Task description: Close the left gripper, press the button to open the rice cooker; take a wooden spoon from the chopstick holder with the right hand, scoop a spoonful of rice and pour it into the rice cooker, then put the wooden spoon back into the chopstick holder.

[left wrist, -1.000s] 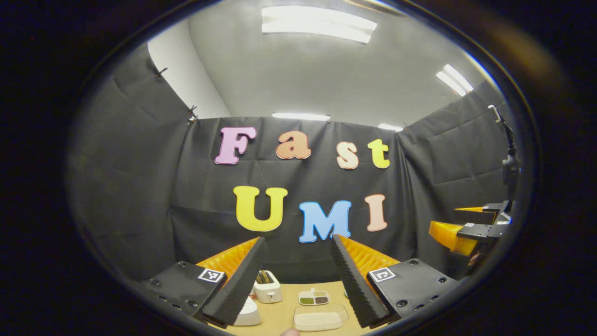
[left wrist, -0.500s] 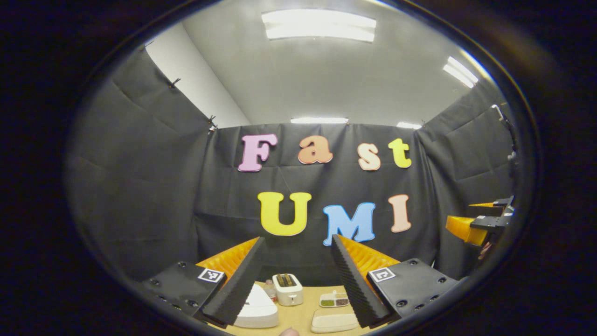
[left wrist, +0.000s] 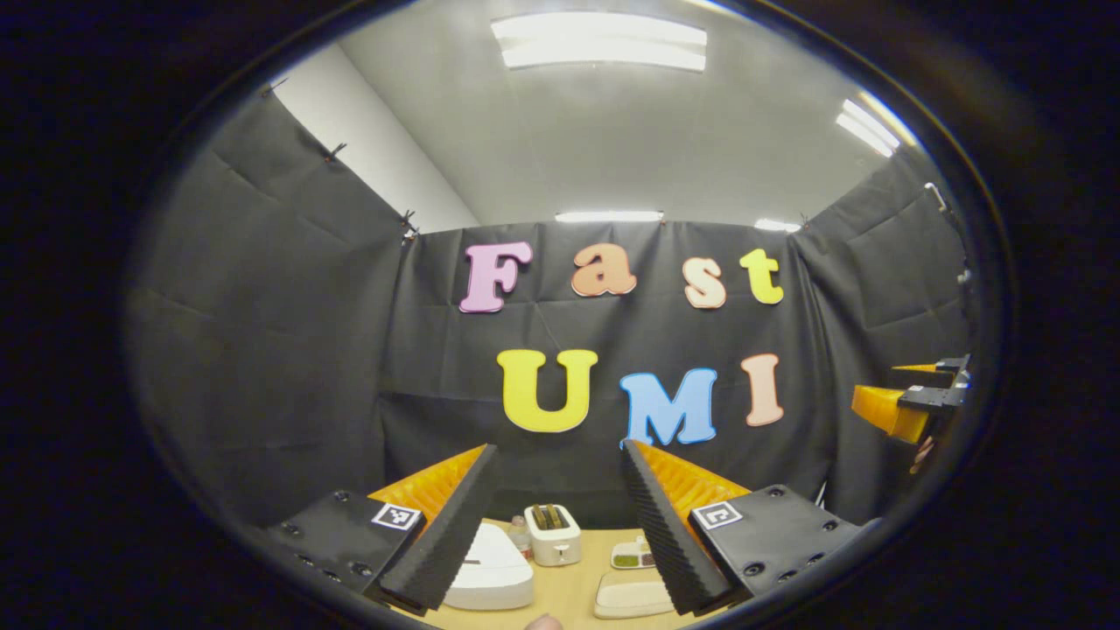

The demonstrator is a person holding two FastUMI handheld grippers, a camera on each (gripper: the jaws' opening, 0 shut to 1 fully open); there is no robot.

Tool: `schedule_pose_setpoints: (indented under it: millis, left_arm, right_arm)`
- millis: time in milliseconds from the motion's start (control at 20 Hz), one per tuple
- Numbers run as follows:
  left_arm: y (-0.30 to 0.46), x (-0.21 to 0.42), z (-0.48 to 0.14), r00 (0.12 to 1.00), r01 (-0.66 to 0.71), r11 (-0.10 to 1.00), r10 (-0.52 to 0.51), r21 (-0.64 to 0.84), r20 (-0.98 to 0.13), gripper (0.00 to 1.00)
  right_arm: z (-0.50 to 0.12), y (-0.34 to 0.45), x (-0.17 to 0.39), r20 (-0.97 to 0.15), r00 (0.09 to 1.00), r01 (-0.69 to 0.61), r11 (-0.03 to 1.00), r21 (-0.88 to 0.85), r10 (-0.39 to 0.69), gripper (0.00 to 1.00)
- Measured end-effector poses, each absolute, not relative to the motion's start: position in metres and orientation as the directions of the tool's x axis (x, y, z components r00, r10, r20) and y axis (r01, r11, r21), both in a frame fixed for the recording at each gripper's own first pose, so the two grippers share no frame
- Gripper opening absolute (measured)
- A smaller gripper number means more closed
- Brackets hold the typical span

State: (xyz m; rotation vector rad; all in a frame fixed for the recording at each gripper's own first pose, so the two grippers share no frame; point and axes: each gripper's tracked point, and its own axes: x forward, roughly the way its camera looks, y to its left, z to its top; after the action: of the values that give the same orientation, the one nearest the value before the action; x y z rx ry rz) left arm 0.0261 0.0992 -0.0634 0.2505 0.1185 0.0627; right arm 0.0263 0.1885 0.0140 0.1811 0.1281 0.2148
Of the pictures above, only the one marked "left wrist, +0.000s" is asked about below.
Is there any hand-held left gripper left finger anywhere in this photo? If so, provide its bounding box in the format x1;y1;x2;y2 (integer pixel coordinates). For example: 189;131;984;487
267;444;500;616

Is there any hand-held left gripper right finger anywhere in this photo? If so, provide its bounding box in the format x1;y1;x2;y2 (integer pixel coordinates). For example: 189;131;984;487
619;439;863;616

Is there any white rice cooker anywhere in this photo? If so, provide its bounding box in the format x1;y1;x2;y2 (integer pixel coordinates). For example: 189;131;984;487
442;522;536;612

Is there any clear tray of white rice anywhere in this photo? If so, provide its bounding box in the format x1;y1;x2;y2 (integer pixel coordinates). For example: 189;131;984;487
593;569;676;620

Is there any white divided grain dish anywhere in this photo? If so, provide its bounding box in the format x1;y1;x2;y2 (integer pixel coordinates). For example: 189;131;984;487
610;540;657;571

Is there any white toaster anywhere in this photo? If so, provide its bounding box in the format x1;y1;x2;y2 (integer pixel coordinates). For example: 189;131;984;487
523;503;583;568

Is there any black backdrop cloth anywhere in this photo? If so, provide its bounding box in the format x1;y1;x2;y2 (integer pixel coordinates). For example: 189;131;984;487
127;87;977;561

